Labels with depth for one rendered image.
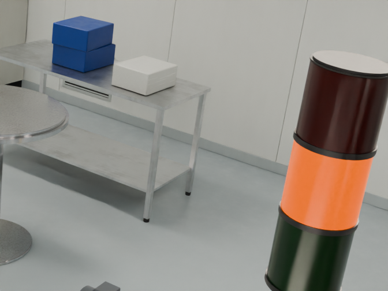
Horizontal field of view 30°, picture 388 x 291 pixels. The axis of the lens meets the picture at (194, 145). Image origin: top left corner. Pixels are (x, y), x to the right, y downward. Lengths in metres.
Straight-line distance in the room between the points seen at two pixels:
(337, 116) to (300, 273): 0.10
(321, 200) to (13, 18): 7.12
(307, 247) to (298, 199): 0.03
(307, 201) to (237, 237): 4.84
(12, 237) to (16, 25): 3.15
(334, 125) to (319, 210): 0.05
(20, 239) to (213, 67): 2.56
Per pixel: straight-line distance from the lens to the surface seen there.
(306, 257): 0.45
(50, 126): 4.26
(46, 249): 4.83
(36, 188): 5.63
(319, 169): 0.43
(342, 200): 0.44
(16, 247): 4.80
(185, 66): 6.67
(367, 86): 0.42
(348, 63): 0.43
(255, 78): 6.37
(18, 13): 7.54
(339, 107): 0.42
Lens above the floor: 2.44
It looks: 21 degrees down
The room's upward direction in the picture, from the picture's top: 9 degrees clockwise
